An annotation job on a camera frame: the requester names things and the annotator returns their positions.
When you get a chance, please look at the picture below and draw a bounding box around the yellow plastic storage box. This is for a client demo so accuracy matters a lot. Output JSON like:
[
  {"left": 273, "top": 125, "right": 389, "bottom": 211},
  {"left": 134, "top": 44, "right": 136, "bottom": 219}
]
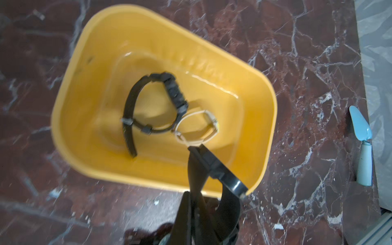
[{"left": 50, "top": 3, "right": 278, "bottom": 198}]

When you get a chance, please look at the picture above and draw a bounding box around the black chunky digital watch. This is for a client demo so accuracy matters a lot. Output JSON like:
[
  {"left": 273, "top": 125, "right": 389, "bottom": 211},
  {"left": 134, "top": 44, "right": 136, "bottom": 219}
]
[{"left": 121, "top": 72, "right": 189, "bottom": 158}]

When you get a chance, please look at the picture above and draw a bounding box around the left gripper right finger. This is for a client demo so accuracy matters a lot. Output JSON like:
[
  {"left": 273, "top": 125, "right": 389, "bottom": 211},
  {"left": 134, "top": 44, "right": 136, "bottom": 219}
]
[{"left": 211, "top": 186, "right": 242, "bottom": 245}]

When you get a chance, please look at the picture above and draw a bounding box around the small beige strap watch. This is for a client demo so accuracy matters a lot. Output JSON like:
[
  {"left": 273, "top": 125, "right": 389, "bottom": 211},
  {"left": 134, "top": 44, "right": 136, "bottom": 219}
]
[{"left": 173, "top": 110, "right": 219, "bottom": 147}]

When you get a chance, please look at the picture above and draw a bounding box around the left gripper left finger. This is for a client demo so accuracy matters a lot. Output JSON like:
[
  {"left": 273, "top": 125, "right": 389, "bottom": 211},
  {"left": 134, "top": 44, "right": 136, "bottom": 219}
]
[{"left": 167, "top": 192, "right": 192, "bottom": 245}]

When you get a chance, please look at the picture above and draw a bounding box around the light blue spatula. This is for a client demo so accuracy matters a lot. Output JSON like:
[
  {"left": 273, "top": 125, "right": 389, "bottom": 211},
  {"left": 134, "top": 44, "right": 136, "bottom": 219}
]
[{"left": 349, "top": 106, "right": 373, "bottom": 186}]

